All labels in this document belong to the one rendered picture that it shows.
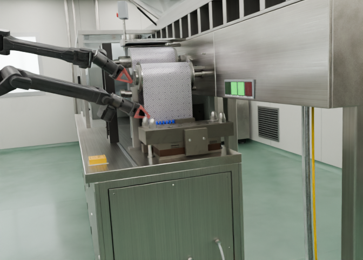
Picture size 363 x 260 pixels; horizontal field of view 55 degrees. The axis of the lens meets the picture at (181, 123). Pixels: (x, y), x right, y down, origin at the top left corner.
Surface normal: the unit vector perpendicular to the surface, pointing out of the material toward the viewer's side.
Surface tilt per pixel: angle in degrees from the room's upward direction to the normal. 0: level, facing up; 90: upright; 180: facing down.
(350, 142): 90
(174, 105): 90
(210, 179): 90
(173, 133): 90
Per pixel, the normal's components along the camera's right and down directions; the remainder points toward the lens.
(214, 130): 0.30, 0.11
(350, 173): -0.95, 0.09
